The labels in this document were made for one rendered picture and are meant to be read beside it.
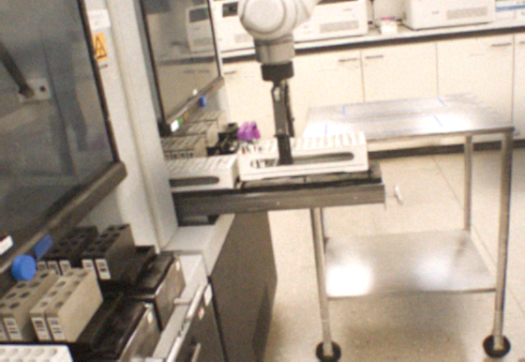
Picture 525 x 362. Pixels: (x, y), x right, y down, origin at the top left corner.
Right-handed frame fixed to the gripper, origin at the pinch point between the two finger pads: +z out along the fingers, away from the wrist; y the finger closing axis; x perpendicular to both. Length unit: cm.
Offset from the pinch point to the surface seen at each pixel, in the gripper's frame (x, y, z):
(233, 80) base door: 59, 229, 19
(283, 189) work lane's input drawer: 1.4, -5.8, 8.3
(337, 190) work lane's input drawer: -10.9, -6.9, 9.1
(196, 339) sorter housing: 18.5, -34.9, 27.0
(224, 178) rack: 15.0, -5.1, 4.6
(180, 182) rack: 29.2, 3.6, 7.9
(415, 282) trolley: -34, 31, 61
